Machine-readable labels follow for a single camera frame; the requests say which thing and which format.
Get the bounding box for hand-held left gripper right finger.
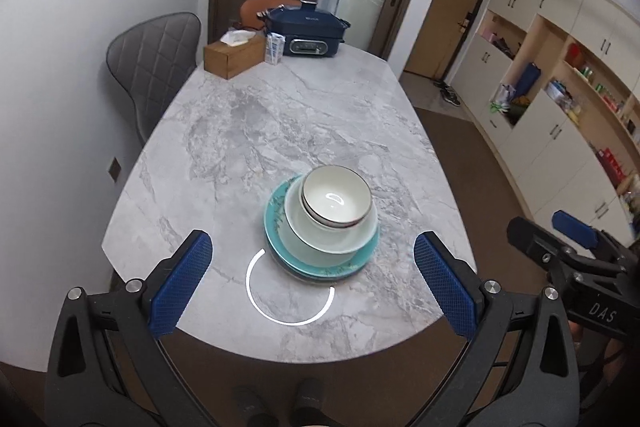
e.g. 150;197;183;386
414;231;583;427

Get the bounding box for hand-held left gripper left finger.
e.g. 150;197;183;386
45;230;216;427

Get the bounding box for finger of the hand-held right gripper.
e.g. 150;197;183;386
552;209;640;260
507;217;621;280

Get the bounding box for teal floral deep plate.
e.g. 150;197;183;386
264;174;381;279

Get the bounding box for large white bowl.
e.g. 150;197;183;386
277;179;379;255

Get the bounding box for floral bowl with dark rim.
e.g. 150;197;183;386
301;165;374;229

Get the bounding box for red box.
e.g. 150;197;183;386
600;148;628;180

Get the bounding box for pile of snack packets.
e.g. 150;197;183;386
546;79;583;122

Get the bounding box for row of shelf bottles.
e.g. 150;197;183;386
580;64;640;132

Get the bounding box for person's dark shoe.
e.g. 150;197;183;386
234;384;281;427
292;379;343;427

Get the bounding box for white shopping bag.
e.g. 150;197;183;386
495;84;517;110

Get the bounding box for blue folded bag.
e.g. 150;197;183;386
515;63;542;105

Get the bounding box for shoes on shelf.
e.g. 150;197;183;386
492;37;518;60

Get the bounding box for grey quilted chair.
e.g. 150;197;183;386
106;12;202;145

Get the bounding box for wooden tissue box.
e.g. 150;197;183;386
203;29;266;80

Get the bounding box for brown entry door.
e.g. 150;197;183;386
404;0;501;80

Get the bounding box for white and blue carton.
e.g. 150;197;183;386
265;33;286;65

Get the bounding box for navy electric cooker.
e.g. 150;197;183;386
255;0;351;58

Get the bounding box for orange chair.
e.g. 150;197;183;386
240;0;302;30

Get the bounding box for white wall cabinet unit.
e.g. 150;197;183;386
470;0;640;248

